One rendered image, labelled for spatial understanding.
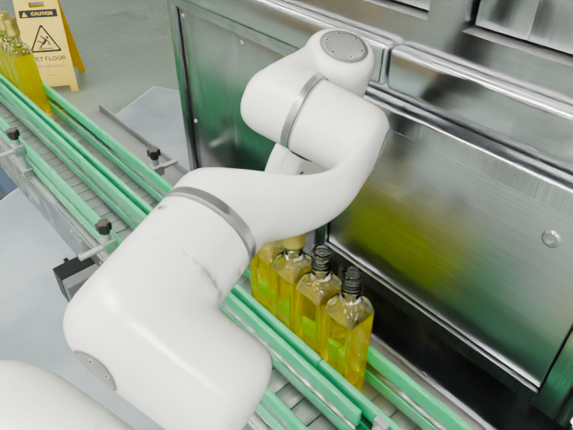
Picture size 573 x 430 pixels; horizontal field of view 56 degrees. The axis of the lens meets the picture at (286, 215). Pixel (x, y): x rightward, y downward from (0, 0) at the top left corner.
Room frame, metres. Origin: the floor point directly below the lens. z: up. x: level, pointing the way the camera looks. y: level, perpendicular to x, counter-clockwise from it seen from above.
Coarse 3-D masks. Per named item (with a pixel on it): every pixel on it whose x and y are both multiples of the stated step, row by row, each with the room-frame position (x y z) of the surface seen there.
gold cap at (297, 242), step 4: (296, 236) 0.57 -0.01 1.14; (300, 236) 0.58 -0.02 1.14; (304, 236) 0.59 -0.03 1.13; (284, 240) 0.58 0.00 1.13; (288, 240) 0.58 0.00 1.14; (292, 240) 0.57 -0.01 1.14; (296, 240) 0.57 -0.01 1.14; (300, 240) 0.58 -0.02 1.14; (304, 240) 0.59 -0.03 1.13; (284, 244) 0.58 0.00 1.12; (288, 244) 0.58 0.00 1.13; (292, 244) 0.57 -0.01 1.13; (296, 244) 0.57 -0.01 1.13; (300, 244) 0.58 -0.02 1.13; (304, 244) 0.59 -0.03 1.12; (288, 248) 0.58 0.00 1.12; (292, 248) 0.57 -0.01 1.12; (296, 248) 0.57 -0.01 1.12; (300, 248) 0.58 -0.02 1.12
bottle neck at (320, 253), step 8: (312, 248) 0.55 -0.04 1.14; (320, 248) 0.56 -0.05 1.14; (328, 248) 0.55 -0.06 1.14; (312, 256) 0.54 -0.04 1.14; (320, 256) 0.54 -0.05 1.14; (328, 256) 0.54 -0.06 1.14; (312, 264) 0.54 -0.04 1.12; (320, 264) 0.53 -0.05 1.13; (328, 264) 0.54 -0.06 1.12; (312, 272) 0.54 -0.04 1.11; (320, 272) 0.53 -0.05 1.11; (328, 272) 0.54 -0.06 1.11; (320, 280) 0.53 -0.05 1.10
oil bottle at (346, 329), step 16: (336, 304) 0.50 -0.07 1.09; (368, 304) 0.50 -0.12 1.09; (336, 320) 0.48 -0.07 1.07; (352, 320) 0.47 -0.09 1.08; (368, 320) 0.49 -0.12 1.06; (336, 336) 0.48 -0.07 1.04; (352, 336) 0.47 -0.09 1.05; (368, 336) 0.50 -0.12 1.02; (336, 352) 0.48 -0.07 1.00; (352, 352) 0.47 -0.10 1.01; (336, 368) 0.48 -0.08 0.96; (352, 368) 0.48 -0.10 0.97; (352, 384) 0.48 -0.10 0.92
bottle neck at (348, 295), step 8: (344, 272) 0.51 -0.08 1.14; (352, 272) 0.51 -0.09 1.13; (360, 272) 0.51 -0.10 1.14; (344, 280) 0.50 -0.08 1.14; (352, 280) 0.49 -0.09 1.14; (360, 280) 0.49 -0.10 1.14; (344, 288) 0.49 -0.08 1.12; (352, 288) 0.49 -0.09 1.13; (360, 288) 0.49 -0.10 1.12; (344, 296) 0.49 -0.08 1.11; (352, 296) 0.49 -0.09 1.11; (360, 296) 0.50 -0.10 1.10; (352, 304) 0.49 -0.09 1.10
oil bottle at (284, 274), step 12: (276, 264) 0.58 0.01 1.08; (288, 264) 0.57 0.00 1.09; (300, 264) 0.57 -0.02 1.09; (276, 276) 0.58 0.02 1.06; (288, 276) 0.56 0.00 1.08; (300, 276) 0.56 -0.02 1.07; (276, 288) 0.58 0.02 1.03; (288, 288) 0.56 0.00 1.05; (276, 300) 0.58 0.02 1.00; (288, 300) 0.56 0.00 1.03; (276, 312) 0.58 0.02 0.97; (288, 312) 0.56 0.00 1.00; (288, 324) 0.56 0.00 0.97
